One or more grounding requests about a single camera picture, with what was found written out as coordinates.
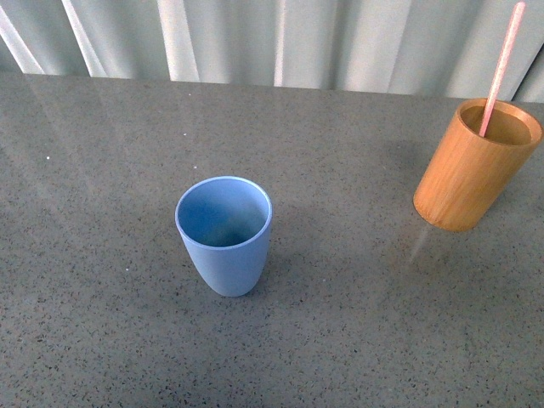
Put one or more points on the wooden cylindrical chopstick holder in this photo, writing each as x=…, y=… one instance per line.
x=468, y=171

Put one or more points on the white pleated curtain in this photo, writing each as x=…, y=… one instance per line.
x=438, y=48

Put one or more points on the blue plastic cup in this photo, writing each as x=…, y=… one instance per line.
x=225, y=224

